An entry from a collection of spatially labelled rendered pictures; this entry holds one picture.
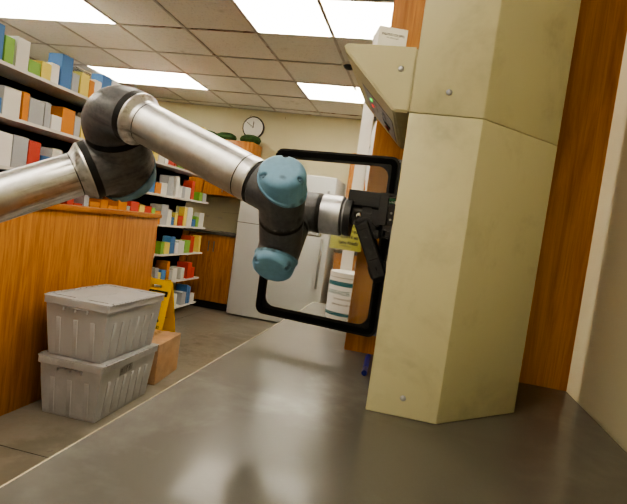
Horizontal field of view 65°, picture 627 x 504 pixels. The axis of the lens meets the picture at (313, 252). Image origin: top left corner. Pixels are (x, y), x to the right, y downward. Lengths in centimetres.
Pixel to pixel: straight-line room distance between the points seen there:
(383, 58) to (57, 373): 260
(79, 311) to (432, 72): 244
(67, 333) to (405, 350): 242
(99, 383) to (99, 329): 29
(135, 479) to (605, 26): 119
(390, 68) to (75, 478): 68
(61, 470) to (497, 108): 74
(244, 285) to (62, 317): 335
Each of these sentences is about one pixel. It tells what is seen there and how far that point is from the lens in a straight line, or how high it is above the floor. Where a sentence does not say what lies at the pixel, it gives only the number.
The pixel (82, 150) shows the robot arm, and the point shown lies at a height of 130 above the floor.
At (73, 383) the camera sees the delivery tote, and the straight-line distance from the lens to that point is 304.
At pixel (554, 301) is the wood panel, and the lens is 119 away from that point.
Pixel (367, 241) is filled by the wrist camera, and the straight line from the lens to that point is 89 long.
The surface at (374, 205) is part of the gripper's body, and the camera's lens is 91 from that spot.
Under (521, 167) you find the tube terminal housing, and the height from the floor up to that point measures 136.
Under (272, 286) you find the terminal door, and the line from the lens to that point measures 119.
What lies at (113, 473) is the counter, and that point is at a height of 94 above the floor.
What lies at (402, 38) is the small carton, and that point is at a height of 155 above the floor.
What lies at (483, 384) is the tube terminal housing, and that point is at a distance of 89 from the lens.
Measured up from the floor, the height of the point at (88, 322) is 54.
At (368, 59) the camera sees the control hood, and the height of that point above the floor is 149.
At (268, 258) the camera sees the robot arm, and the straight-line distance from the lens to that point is 82.
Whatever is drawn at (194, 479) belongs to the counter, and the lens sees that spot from 58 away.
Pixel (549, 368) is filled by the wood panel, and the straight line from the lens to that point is 122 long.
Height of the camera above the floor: 122
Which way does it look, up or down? 3 degrees down
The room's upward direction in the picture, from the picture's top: 8 degrees clockwise
